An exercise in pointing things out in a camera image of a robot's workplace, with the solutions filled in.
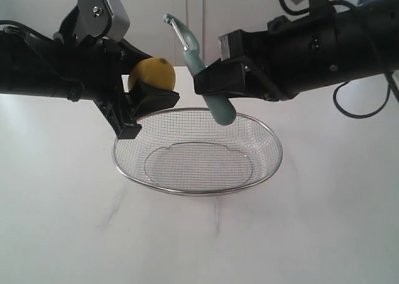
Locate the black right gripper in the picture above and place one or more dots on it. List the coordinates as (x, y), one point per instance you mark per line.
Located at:
(288, 58)

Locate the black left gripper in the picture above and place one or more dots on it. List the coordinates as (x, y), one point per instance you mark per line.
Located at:
(98, 64)

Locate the yellow lemon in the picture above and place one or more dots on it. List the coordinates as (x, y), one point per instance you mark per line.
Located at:
(156, 72)

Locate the teal handled peeler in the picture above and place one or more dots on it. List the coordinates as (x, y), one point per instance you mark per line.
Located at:
(220, 107)

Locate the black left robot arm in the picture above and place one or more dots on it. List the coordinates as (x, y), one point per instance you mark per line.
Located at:
(63, 67)

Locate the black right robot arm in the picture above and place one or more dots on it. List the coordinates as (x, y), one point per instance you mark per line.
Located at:
(368, 38)

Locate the oval wire mesh basket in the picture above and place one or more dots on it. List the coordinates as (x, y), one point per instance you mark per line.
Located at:
(183, 151)

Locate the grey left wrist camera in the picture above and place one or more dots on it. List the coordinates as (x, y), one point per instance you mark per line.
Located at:
(101, 18)

